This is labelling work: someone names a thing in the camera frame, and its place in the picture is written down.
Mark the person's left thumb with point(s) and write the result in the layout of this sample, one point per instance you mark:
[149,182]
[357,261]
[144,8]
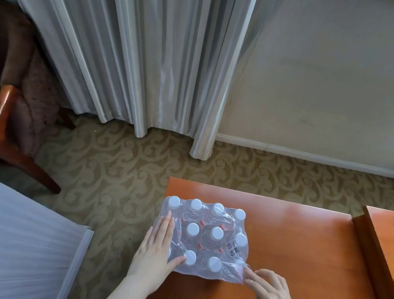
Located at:
[177,263]

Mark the person's left forearm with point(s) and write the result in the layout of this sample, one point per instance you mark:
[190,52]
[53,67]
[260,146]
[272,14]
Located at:
[121,298]

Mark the white pleated curtain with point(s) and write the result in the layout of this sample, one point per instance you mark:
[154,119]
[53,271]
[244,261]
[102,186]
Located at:
[141,47]

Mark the white baseboard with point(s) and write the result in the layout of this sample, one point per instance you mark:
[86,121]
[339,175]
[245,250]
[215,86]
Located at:
[307,154]

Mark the shrink-wrapped pack of water bottles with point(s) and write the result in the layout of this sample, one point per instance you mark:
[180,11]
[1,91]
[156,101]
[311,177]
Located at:
[207,240]

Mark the person's left middle finger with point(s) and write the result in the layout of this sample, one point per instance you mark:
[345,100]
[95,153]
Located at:
[163,227]

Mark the person's left little finger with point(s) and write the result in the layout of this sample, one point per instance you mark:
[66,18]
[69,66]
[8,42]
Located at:
[146,238]

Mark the white bed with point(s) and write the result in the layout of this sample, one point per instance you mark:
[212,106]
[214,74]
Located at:
[10,239]

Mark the person's left hand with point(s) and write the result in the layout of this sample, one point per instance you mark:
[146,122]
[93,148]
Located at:
[151,262]

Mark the brown upholstered wooden armchair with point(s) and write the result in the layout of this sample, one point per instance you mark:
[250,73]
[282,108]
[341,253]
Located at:
[13,96]

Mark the person's right thumb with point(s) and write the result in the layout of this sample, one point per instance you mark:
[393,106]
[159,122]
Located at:
[254,290]

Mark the large orange wooden table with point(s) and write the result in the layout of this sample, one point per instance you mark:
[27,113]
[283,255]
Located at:
[294,260]

